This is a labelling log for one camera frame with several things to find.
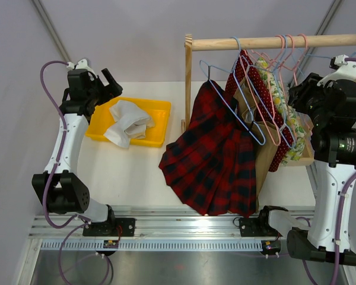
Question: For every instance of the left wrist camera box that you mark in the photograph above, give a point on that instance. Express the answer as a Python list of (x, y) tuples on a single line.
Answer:
[(81, 64)]

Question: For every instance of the wooden rack rod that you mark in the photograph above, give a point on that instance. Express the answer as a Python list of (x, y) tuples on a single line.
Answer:
[(274, 42)]

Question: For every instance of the wooden rack left post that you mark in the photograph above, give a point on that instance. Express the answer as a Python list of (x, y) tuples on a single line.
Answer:
[(188, 81)]

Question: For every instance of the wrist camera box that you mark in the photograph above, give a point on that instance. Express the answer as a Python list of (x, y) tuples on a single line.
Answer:
[(344, 70), (81, 64)]

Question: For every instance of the blue hanger with plaid skirt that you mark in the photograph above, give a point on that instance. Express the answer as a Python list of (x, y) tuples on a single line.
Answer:
[(206, 70)]

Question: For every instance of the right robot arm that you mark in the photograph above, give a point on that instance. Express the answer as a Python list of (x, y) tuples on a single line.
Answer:
[(326, 239)]

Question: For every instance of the yellow plastic tray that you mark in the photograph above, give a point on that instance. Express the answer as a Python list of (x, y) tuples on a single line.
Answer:
[(101, 120)]

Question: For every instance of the lemon print skirt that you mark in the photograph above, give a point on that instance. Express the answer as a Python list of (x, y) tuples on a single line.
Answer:
[(277, 93)]

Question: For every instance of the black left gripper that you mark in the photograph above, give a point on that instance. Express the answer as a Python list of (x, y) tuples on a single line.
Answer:
[(113, 89)]

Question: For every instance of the tan brown skirt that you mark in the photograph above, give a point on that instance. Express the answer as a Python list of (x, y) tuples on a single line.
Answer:
[(265, 153)]

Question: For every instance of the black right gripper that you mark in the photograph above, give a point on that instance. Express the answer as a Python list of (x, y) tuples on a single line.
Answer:
[(309, 86)]

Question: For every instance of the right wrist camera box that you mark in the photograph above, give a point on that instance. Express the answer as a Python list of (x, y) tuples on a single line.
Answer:
[(344, 70)]

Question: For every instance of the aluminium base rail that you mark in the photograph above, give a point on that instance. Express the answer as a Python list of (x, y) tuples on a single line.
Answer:
[(152, 229)]

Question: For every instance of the red black plaid skirt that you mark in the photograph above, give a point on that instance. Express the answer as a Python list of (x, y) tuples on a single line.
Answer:
[(211, 166)]

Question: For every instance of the pink hanger with lemon skirt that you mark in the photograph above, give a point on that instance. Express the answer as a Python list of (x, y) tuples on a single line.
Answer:
[(296, 67)]

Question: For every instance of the red white polka-dot skirt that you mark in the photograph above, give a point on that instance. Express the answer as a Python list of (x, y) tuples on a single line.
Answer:
[(231, 87)]

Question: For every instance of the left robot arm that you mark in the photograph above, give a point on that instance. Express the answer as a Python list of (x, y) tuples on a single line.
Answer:
[(58, 187)]

